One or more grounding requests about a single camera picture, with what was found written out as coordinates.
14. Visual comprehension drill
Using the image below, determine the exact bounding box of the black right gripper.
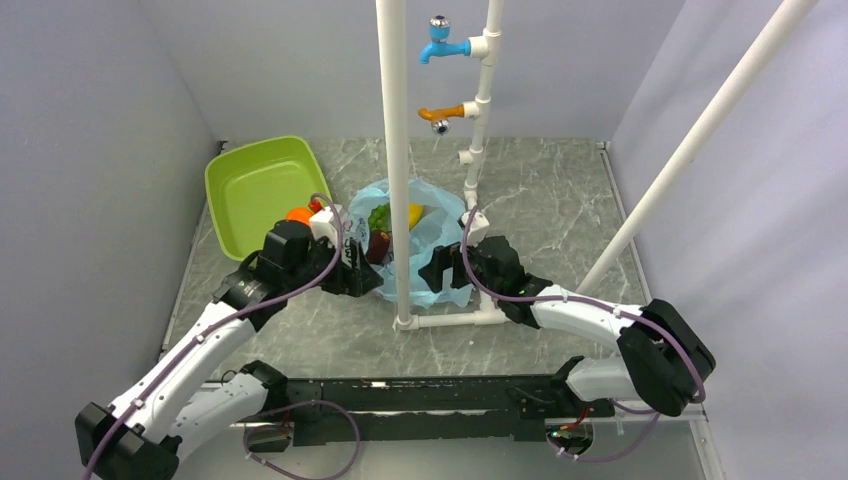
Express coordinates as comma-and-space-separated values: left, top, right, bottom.
419, 230, 504, 298

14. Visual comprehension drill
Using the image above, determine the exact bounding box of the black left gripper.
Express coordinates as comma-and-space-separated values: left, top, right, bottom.
285, 233, 383, 296

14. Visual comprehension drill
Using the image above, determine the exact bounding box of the dark red fake apple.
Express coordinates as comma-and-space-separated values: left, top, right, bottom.
366, 229, 391, 265

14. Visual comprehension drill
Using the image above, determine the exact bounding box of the green fake grape bunch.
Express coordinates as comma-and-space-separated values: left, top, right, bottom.
367, 203, 391, 232

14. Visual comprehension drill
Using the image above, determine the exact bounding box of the light blue printed plastic bag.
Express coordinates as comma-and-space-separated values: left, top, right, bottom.
345, 179, 472, 308

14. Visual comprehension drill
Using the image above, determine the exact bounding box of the orange fake orange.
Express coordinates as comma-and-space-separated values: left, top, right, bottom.
285, 207, 314, 225

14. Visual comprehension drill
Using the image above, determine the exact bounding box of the yellow fake mango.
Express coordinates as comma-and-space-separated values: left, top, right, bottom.
408, 203, 424, 230

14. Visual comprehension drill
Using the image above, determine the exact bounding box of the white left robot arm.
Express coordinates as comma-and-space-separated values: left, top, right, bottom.
74, 210, 381, 479

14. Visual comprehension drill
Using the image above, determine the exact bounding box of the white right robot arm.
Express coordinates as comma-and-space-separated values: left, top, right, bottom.
418, 236, 716, 417

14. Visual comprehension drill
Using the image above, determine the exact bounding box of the lime green plastic basin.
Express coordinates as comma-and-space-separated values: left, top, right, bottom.
204, 136, 330, 261

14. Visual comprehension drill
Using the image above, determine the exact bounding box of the orange plastic faucet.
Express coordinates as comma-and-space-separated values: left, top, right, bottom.
418, 104, 465, 136

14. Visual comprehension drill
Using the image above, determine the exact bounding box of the blue plastic faucet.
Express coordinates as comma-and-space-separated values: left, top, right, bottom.
419, 15, 472, 65

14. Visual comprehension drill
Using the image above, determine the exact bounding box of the white diagonal pole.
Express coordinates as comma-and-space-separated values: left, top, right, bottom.
577, 0, 817, 294

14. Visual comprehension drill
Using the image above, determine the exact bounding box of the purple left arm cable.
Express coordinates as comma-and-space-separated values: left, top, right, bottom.
80, 192, 362, 480

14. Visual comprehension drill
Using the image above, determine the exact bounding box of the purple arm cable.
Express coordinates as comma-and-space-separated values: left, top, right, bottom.
80, 192, 362, 480
460, 206, 707, 465

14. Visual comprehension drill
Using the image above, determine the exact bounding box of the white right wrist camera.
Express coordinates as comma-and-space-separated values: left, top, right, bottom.
460, 211, 490, 246

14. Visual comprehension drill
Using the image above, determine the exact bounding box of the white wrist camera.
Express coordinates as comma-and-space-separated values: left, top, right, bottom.
308, 199, 338, 247
460, 211, 490, 246

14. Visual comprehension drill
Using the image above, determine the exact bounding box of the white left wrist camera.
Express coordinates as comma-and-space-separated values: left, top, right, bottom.
308, 199, 338, 247

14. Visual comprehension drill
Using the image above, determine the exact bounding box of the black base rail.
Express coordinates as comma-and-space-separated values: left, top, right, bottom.
247, 375, 614, 446

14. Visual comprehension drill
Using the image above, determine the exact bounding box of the white PVC pipe frame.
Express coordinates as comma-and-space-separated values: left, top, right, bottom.
374, 0, 511, 331

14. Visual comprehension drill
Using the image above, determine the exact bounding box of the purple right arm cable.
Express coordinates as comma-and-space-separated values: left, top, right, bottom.
460, 206, 707, 465

